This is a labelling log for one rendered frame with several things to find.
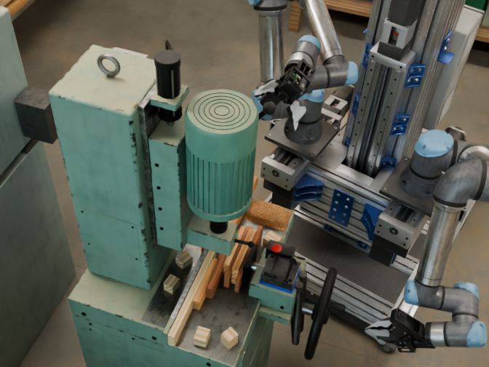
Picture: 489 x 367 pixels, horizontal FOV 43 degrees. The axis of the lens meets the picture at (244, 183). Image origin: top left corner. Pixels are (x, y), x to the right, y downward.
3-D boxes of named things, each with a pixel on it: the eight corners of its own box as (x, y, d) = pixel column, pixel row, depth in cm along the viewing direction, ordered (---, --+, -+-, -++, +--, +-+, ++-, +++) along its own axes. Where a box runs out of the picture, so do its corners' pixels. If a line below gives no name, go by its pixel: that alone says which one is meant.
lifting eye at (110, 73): (119, 81, 151) (117, 59, 146) (97, 75, 152) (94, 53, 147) (123, 77, 152) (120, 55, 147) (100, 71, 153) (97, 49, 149)
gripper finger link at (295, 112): (304, 122, 171) (297, 93, 175) (290, 132, 175) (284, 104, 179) (313, 124, 173) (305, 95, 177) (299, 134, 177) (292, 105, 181)
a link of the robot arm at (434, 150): (410, 151, 228) (419, 123, 218) (447, 157, 227) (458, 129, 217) (409, 174, 220) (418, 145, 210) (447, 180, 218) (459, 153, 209)
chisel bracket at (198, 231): (230, 260, 182) (231, 242, 176) (185, 246, 185) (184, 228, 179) (238, 241, 187) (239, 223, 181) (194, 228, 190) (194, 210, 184)
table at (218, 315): (266, 390, 170) (268, 380, 166) (163, 354, 176) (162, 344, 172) (320, 229, 211) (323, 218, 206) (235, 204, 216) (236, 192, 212)
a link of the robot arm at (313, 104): (325, 120, 238) (331, 92, 228) (292, 124, 235) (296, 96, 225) (315, 100, 246) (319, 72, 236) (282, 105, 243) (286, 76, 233)
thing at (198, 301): (199, 310, 180) (199, 302, 177) (193, 308, 180) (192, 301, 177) (257, 184, 215) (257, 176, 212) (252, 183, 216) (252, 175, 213)
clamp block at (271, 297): (290, 315, 183) (294, 298, 177) (247, 301, 186) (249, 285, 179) (303, 277, 193) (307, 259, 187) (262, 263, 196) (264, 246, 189)
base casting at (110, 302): (241, 373, 187) (243, 359, 181) (70, 314, 198) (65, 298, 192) (284, 261, 217) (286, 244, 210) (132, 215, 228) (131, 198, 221)
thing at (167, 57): (177, 127, 151) (174, 70, 139) (146, 119, 152) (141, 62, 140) (189, 108, 156) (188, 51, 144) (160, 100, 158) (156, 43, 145)
